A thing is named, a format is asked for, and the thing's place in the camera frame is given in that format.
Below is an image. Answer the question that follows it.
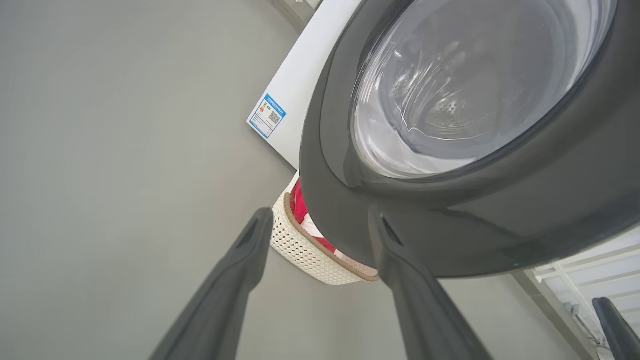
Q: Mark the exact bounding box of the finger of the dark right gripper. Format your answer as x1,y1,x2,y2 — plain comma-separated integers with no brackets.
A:
592,297,640,360

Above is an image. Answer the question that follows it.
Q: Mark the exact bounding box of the white garment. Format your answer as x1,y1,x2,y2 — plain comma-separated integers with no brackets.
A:
301,214,326,239

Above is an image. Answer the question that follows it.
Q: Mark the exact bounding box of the blue energy label sticker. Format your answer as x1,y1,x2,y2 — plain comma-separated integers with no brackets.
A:
247,93,287,140

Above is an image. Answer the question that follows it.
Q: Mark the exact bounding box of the cream perforated laundry basket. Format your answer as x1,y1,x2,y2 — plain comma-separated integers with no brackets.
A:
270,171,380,286

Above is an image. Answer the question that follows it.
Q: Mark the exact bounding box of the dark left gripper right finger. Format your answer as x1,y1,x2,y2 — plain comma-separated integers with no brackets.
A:
368,210,493,360

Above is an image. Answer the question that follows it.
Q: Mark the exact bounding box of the white washing machine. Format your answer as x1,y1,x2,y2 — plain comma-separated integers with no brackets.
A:
246,0,363,171

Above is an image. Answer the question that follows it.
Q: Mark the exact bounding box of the dark grey washing machine door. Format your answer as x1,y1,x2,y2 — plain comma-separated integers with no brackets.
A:
299,0,640,279

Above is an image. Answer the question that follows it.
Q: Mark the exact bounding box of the large red garment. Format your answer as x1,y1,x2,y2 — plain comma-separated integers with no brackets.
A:
291,179,309,224

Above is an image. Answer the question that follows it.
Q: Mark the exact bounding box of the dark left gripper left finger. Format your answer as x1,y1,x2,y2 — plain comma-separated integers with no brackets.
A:
149,207,275,360

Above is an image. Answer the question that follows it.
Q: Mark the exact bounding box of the white metal railing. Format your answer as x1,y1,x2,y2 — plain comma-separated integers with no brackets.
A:
532,245,640,360

